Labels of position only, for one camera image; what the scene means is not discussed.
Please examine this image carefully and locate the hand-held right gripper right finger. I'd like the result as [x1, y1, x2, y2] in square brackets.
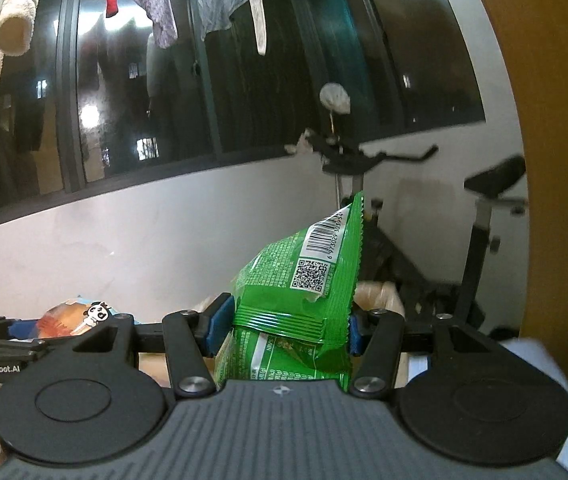
[348, 308, 498, 402]

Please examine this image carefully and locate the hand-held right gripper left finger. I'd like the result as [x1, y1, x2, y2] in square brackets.
[71, 292, 238, 402]

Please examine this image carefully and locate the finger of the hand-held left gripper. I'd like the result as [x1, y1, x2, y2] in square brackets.
[0, 316, 41, 340]
[0, 336, 48, 357]

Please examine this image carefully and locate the brown cardboard box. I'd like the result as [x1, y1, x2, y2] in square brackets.
[136, 280, 409, 391]

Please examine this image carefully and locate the orange panda print snack packet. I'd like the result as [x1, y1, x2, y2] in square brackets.
[38, 299, 137, 342]

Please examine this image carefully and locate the green snack packet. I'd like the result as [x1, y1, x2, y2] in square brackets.
[231, 191, 366, 358]
[214, 330, 353, 394]

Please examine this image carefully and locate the black exercise bike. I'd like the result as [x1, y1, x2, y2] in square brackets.
[284, 130, 530, 342]

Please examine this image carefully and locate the white rag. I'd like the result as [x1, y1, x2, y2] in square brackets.
[284, 129, 325, 157]

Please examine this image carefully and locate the wooden board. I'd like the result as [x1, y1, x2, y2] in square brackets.
[464, 0, 568, 352]

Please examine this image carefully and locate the white hanging garment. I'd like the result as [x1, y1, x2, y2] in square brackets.
[194, 0, 271, 57]

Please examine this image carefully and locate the pale floral garment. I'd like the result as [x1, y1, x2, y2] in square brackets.
[123, 0, 179, 49]

